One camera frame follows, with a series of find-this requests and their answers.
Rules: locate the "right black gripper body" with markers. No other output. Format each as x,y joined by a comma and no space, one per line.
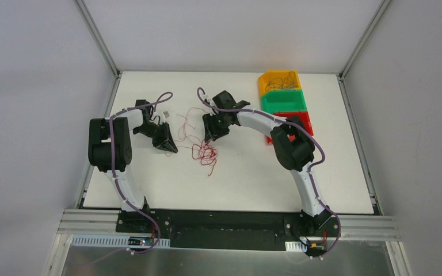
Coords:
213,125

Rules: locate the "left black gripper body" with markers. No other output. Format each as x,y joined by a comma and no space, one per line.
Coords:
158,133

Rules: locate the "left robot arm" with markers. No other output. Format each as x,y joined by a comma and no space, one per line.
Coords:
110,150

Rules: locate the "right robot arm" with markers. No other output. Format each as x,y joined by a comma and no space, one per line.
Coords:
294,147

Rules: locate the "green plastic bin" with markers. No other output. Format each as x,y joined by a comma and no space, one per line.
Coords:
283,101

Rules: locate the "yellow plastic bin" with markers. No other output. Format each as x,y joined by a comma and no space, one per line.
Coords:
278,80

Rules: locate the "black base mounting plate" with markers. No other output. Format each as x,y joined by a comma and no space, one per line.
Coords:
226,230

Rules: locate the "left circuit board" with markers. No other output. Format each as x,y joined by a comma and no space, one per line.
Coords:
135,241

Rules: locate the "circuit board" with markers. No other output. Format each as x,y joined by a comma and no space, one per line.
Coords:
315,251
135,241

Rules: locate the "right circuit board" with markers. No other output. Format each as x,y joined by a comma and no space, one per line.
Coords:
315,251

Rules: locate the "aluminium frame rail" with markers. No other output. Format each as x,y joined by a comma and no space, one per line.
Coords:
364,245

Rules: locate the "left white cable duct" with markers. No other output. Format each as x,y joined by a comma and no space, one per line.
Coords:
110,241

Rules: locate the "white cable duct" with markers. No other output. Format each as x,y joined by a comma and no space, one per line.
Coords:
110,241
295,246

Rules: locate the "right white cable duct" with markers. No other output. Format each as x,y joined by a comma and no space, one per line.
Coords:
295,246

